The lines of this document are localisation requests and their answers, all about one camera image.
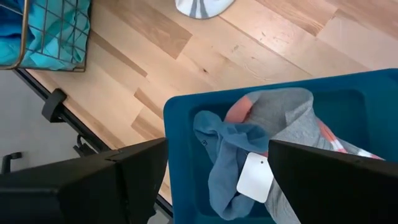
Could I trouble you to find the teal plastic bin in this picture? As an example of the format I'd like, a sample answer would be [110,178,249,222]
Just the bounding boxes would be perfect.
[163,68,398,224]

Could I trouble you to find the white sock tag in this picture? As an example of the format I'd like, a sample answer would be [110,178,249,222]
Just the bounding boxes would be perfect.
[236,152,275,204]

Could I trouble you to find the white sock grey stripes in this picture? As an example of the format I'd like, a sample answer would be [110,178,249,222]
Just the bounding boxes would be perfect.
[174,0,236,20]

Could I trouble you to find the black aluminium table frame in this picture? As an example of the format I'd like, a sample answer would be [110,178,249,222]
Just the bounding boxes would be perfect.
[12,68,174,219]

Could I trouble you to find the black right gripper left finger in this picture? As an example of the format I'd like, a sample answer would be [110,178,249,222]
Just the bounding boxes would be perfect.
[0,138,169,224]

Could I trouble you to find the gold wire basket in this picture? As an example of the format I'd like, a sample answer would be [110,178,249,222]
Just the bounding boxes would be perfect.
[0,0,92,73]

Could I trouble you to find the turquoise cloth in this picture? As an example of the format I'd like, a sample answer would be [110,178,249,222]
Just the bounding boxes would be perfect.
[0,0,91,71]

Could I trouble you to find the blue-grey sock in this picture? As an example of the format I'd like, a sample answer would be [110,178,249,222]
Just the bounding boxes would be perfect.
[192,110,270,222]

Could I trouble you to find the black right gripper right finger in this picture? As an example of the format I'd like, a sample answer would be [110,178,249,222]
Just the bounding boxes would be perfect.
[267,139,398,224]

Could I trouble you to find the black frame clamp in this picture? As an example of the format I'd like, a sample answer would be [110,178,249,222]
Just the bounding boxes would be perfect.
[41,88,68,123]

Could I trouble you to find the royal blue cloth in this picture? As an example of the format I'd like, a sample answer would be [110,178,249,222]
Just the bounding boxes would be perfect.
[0,0,35,47]

